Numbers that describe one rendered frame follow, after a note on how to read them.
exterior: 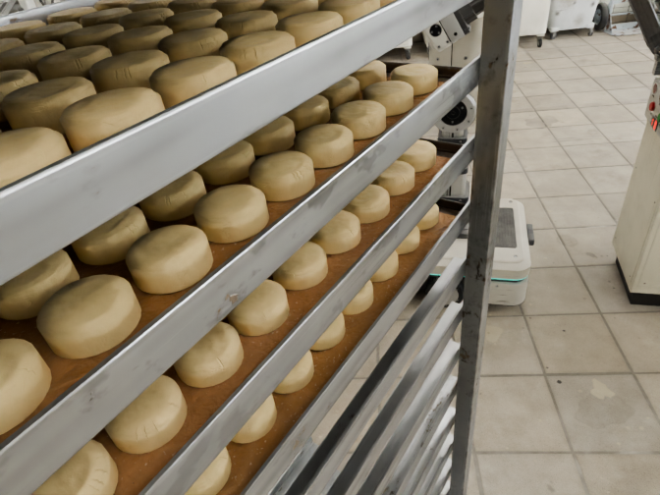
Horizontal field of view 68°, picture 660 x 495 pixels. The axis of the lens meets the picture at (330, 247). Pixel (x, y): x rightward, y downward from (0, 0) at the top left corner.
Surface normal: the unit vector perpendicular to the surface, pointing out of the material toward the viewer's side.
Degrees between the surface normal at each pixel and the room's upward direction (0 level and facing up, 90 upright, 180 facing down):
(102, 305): 0
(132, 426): 0
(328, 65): 90
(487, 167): 90
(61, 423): 90
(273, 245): 90
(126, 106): 0
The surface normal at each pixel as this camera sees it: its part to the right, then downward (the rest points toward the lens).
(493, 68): -0.55, 0.54
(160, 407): -0.11, -0.80
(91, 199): 0.82, 0.26
